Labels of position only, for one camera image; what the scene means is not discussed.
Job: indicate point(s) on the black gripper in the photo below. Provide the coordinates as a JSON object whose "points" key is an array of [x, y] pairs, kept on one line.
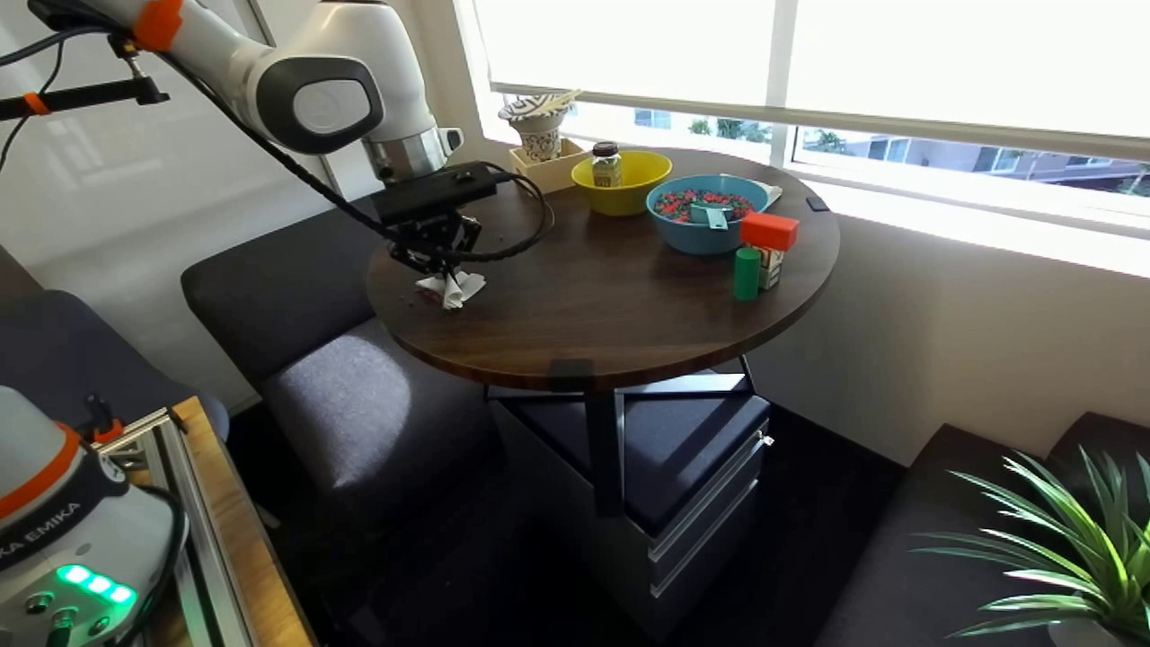
{"points": [[435, 238]]}

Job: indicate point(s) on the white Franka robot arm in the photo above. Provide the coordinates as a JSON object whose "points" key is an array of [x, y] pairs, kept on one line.
{"points": [[298, 102]]}

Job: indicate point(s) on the cream wooden box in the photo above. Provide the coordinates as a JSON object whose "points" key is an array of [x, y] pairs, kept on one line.
{"points": [[547, 177]]}

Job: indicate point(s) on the blue grey ottoman seat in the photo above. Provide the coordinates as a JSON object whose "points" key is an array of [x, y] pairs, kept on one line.
{"points": [[372, 409]]}

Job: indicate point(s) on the black white patterned bowl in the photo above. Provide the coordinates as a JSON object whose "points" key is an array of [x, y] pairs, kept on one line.
{"points": [[541, 121]]}

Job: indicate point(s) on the small glass jar dark lid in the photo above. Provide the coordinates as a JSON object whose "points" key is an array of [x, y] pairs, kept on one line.
{"points": [[604, 165]]}

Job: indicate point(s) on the yellow bowl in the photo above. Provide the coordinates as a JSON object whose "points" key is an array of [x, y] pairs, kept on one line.
{"points": [[629, 199]]}

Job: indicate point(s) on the blue bowl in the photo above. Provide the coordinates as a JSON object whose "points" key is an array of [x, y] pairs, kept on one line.
{"points": [[689, 238]]}

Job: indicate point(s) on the red and blue bowl contents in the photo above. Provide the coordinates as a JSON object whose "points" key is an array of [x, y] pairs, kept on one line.
{"points": [[696, 207]]}

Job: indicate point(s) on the green cylinder block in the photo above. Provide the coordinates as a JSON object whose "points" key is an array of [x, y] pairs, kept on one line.
{"points": [[744, 275]]}

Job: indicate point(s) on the grey cabinet with cushion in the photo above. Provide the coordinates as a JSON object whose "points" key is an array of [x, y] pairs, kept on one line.
{"points": [[696, 481]]}

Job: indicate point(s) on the red cube block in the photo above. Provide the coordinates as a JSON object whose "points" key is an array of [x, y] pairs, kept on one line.
{"points": [[770, 230]]}

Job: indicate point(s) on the small printed box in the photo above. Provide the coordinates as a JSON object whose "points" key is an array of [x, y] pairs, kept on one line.
{"points": [[775, 266]]}

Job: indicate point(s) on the wooden robot mounting table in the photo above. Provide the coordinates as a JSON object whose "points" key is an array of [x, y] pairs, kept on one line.
{"points": [[227, 525]]}

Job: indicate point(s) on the grey chair seat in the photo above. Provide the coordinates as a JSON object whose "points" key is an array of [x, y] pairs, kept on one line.
{"points": [[83, 362]]}

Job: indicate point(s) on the black table edge clip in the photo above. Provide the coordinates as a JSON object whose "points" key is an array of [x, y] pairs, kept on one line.
{"points": [[818, 202]]}

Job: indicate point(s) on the dark sofa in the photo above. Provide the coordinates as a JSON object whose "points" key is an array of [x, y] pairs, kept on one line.
{"points": [[911, 564]]}

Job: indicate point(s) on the green spiky plant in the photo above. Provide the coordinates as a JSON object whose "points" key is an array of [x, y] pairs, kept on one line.
{"points": [[1079, 553]]}

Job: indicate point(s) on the pale plant pot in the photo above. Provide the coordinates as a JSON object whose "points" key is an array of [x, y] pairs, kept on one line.
{"points": [[1083, 635]]}

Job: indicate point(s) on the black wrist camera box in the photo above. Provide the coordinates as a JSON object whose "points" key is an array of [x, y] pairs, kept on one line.
{"points": [[435, 192]]}

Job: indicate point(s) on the black table leg frame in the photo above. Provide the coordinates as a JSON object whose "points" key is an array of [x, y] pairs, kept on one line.
{"points": [[600, 444]]}

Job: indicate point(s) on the black camera stand bar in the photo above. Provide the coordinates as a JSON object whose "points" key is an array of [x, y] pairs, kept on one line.
{"points": [[83, 95]]}

